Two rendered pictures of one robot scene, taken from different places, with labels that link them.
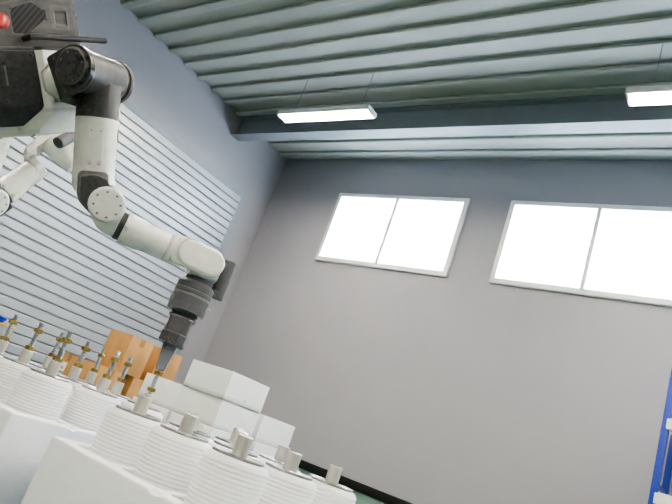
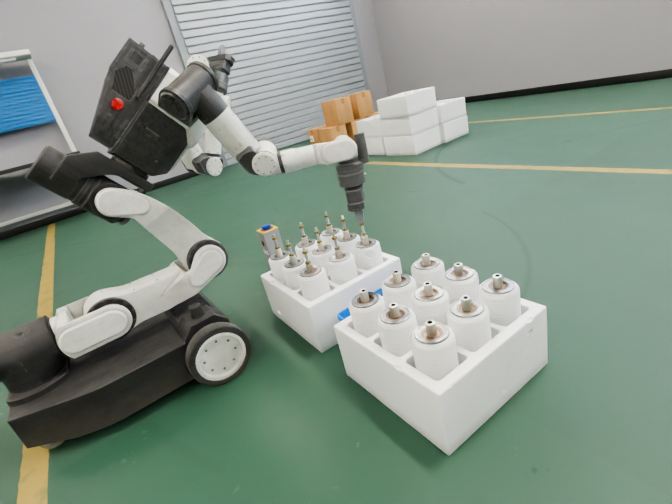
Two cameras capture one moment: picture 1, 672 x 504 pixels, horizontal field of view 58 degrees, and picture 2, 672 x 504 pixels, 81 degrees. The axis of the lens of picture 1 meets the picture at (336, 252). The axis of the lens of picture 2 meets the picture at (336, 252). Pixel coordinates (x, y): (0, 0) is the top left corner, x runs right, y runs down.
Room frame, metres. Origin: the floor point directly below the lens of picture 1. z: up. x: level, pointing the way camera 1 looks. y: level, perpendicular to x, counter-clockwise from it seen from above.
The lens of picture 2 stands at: (0.17, -0.07, 0.79)
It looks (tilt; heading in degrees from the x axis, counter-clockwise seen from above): 23 degrees down; 21
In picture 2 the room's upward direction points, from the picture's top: 14 degrees counter-clockwise
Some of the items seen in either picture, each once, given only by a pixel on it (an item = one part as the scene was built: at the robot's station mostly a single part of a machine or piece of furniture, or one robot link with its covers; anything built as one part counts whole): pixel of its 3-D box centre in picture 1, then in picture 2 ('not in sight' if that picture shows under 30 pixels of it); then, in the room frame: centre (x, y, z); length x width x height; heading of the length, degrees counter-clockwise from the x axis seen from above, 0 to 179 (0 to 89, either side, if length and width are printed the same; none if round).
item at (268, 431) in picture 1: (255, 426); (438, 112); (4.54, 0.11, 0.27); 0.39 x 0.39 x 0.18; 52
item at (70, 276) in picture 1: (106, 242); (279, 42); (6.77, 2.47, 1.55); 3.20 x 0.12 x 3.10; 141
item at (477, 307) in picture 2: (288, 471); (466, 308); (0.98, -0.05, 0.25); 0.08 x 0.08 x 0.01
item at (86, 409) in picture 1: (79, 435); (345, 280); (1.32, 0.36, 0.16); 0.10 x 0.10 x 0.18
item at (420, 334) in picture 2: (238, 457); (431, 333); (0.89, 0.03, 0.25); 0.08 x 0.08 x 0.01
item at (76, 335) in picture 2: not in sight; (94, 320); (0.97, 1.10, 0.28); 0.21 x 0.20 x 0.13; 141
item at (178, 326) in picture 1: (182, 320); (354, 188); (1.41, 0.28, 0.46); 0.13 x 0.10 x 0.12; 8
